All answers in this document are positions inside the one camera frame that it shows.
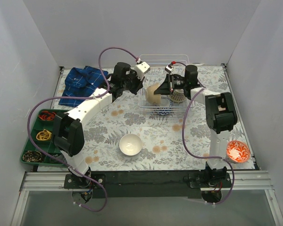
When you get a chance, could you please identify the brown lattice pattern bowl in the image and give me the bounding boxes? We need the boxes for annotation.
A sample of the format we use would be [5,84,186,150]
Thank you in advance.
[169,89,186,103]

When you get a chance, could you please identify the green compartment tray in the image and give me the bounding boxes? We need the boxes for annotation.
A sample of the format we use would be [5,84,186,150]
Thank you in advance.
[20,109,66,167]

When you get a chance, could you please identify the yellow dotted bowl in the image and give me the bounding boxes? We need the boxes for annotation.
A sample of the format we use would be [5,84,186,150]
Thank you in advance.
[168,99,186,109]

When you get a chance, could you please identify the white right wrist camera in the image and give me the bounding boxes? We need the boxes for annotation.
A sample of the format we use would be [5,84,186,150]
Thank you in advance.
[165,61,176,74]

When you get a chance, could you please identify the brown patterned hair ties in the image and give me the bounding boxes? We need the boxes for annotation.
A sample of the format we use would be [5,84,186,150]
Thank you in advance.
[23,151,44,163]

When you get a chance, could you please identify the red rubber bands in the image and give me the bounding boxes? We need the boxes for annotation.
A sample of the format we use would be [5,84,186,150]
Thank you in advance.
[38,111,56,121]

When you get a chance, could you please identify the yellow rubber bands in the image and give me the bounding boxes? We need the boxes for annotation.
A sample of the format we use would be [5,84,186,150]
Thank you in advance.
[36,129,52,141]

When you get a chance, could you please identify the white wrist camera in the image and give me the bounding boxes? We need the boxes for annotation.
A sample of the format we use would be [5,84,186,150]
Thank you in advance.
[165,61,176,74]
[134,62,150,79]

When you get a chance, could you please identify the plain white bowl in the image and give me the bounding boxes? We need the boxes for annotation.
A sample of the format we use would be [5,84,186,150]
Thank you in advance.
[119,134,143,156]
[145,83,161,105]

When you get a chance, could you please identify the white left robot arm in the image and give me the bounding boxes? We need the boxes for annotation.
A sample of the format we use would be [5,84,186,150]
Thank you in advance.
[52,61,150,188]

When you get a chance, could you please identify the white wire dish rack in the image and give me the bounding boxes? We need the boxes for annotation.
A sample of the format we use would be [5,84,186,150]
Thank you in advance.
[138,54,190,116]

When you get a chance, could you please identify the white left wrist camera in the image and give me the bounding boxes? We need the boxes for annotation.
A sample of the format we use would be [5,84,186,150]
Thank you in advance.
[134,62,150,79]

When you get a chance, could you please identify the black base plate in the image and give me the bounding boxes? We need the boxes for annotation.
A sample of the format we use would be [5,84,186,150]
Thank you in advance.
[64,171,232,198]

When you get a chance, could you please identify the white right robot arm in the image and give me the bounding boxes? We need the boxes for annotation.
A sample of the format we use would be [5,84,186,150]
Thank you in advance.
[154,61,238,170]

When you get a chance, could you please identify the blue zigzag pattern bowl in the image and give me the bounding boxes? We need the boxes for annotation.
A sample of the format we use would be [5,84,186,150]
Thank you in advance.
[155,107,172,116]

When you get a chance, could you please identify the aluminium frame rail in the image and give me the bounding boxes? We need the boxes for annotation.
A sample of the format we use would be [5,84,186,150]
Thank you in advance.
[20,171,74,191]

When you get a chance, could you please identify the red floral pattern bowl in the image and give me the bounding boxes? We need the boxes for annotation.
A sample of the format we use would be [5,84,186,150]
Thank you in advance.
[226,140,251,163]

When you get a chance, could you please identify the blue plaid shirt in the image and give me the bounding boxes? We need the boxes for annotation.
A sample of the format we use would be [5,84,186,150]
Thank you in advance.
[62,66,105,97]

